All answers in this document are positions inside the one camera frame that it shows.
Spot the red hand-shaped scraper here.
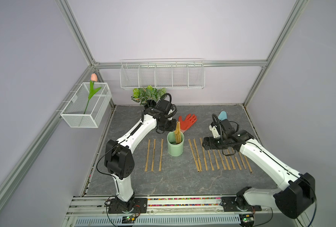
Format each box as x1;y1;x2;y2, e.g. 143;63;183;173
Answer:
178;114;197;133

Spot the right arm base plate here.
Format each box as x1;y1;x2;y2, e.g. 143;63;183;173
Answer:
220;196;262;212

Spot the white mesh basket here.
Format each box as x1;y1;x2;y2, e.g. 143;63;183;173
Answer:
60;82;112;128

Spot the mint green storage cup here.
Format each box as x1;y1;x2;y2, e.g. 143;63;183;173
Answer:
167;131;185;157

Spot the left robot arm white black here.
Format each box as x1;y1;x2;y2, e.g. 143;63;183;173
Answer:
104;105;177;210

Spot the pink artificial tulip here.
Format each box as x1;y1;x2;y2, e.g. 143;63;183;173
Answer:
84;73;101;114

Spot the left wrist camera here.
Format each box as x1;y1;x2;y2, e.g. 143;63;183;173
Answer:
154;99;177;118

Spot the thirteenth brown paper straw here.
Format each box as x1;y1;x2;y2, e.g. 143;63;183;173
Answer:
151;139;156;172

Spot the aluminium front rail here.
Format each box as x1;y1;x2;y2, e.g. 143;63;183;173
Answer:
67;195;281;216

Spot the teal small spatula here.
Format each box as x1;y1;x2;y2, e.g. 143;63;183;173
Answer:
218;111;227;121

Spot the bundle of brown paper straws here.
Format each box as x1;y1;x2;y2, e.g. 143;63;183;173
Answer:
174;121;182;145

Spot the eleventh brown paper straw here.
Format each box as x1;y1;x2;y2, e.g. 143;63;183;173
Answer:
244;155;253;174

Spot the twelfth brown paper straw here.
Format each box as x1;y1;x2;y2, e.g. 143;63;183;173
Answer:
159;138;164;172

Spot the green artificial plant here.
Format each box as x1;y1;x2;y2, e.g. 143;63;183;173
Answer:
131;85;166;108

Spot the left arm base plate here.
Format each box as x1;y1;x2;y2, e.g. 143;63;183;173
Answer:
108;197;148;214

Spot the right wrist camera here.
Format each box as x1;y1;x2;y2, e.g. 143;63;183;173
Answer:
209;119;237;140

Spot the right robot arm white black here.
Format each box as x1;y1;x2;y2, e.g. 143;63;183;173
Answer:
202;130;317;219

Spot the white wire wall shelf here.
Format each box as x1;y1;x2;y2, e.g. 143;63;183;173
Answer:
120;58;206;89

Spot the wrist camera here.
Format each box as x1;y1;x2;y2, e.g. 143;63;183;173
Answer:
209;119;237;140
154;99;177;118

